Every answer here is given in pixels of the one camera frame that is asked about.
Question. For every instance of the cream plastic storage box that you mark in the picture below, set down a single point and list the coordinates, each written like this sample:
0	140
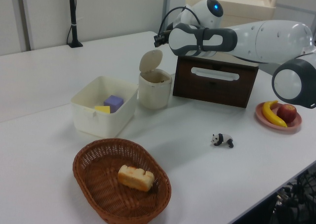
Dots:
103	122

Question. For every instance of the red apple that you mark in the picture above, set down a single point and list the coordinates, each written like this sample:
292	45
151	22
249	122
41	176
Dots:
287	112

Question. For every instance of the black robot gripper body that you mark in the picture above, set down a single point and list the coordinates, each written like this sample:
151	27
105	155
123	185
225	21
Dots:
165	38

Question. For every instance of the cream trash can lid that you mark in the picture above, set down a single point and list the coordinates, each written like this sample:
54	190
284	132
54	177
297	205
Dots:
150	60

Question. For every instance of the brown wicker basket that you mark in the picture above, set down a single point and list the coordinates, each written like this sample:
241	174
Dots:
103	199

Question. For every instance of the yellow banana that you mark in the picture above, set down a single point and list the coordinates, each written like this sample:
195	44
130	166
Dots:
269	114

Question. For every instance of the dark brown wooden drawer box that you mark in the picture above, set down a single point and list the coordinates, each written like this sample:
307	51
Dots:
212	93

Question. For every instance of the toy bread loaf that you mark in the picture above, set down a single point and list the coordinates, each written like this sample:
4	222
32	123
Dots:
134	178

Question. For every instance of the cream trash can body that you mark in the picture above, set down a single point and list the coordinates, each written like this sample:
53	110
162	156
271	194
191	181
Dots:
154	93

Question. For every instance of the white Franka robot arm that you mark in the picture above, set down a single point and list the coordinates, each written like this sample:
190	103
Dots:
271	41

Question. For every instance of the black pole stand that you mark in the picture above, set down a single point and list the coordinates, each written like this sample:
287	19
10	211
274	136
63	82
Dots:
72	16

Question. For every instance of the toy panda figure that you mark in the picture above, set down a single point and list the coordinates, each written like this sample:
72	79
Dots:
223	139

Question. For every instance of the yellow cube block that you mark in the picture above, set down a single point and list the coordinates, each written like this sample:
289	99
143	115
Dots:
103	109

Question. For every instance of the purple cube block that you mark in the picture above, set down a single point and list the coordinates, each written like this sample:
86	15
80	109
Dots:
114	102

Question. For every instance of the pink plate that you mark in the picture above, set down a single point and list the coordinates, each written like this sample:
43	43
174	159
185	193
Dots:
295	125

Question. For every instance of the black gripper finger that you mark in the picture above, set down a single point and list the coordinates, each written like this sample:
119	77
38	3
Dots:
157	41

